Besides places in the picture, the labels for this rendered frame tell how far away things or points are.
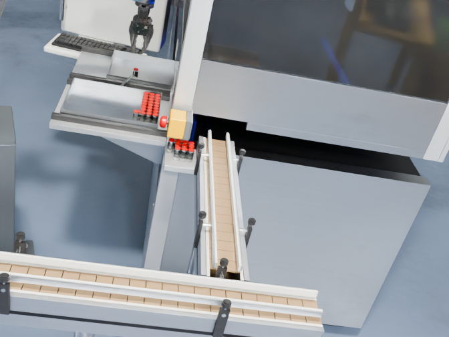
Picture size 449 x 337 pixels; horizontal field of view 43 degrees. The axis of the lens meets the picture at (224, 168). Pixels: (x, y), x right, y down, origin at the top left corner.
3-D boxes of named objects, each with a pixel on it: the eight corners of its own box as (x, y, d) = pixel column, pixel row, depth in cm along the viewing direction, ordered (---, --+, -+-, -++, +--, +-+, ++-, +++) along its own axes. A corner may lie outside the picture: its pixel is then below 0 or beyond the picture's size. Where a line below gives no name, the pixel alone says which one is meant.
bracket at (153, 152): (161, 160, 218) (166, 130, 211) (160, 164, 215) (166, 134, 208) (70, 146, 212) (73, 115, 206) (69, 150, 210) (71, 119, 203)
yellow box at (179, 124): (188, 130, 194) (192, 111, 190) (188, 140, 188) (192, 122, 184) (166, 126, 193) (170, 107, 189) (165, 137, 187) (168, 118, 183)
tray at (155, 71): (190, 70, 255) (191, 63, 254) (189, 96, 234) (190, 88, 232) (113, 57, 250) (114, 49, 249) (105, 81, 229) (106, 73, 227)
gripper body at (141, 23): (129, 35, 219) (133, 4, 213) (131, 27, 226) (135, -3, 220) (150, 38, 220) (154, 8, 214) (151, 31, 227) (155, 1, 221)
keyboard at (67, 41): (141, 54, 279) (142, 49, 277) (135, 65, 267) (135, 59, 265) (61, 35, 277) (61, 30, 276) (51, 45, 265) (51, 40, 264)
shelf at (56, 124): (189, 70, 261) (190, 66, 260) (187, 150, 202) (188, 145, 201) (82, 51, 254) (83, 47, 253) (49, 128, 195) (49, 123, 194)
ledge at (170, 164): (204, 155, 201) (205, 150, 200) (204, 176, 191) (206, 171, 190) (164, 149, 199) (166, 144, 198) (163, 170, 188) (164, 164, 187)
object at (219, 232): (190, 156, 202) (198, 118, 194) (232, 163, 205) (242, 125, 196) (188, 300, 145) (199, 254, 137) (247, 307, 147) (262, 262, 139)
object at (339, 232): (290, 123, 433) (325, 11, 386) (354, 342, 260) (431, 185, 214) (159, 101, 418) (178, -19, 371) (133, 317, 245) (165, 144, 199)
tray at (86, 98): (160, 100, 225) (162, 92, 223) (156, 133, 203) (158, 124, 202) (73, 85, 220) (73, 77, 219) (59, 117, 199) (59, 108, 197)
